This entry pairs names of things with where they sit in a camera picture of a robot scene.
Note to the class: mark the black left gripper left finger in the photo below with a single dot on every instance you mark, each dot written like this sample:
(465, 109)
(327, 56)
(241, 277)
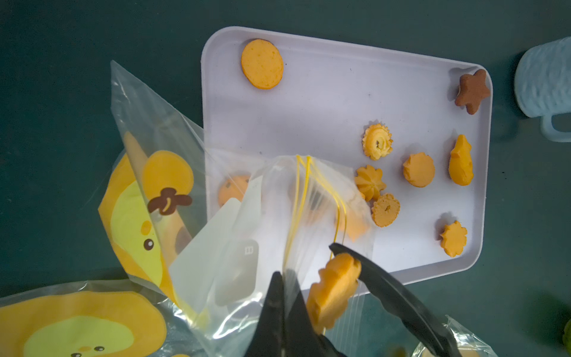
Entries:
(282, 333)

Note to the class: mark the round scalloped cookie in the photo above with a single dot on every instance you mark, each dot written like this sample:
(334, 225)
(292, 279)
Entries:
(385, 210)

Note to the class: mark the lilac plastic tray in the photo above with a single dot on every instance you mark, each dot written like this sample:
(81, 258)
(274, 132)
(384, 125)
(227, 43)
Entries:
(329, 94)

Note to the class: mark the light blue ceramic mug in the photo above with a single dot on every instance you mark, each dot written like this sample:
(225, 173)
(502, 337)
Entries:
(542, 85)

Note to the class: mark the green bowl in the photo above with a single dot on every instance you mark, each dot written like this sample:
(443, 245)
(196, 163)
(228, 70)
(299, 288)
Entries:
(566, 337)

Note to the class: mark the orange flower cookie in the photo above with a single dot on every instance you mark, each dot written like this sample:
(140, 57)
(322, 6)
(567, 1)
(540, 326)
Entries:
(328, 299)
(454, 239)

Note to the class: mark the swirl butter cookie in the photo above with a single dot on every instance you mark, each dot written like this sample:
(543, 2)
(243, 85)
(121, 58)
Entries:
(377, 141)

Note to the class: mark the yellow fish cookie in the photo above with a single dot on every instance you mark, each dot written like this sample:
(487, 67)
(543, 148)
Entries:
(460, 166)

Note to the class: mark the orange scalloped cookie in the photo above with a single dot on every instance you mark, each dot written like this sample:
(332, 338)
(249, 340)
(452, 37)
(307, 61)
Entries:
(419, 170)

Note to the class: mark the ridged orange cookie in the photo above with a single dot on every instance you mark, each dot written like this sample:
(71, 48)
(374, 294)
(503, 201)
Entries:
(369, 181)

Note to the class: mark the brown star cookie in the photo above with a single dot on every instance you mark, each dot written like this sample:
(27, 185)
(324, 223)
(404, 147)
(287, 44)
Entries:
(472, 91)

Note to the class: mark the clear resealable bag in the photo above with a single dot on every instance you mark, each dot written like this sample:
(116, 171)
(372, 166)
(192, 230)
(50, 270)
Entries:
(225, 220)

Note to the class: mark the resealable bag with duck print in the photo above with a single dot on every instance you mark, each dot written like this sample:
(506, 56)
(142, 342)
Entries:
(95, 318)

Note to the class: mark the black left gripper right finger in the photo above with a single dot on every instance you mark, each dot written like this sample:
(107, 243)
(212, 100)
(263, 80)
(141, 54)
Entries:
(400, 302)

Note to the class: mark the round orange cookie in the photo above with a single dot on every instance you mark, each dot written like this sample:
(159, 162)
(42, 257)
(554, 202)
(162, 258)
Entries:
(262, 64)

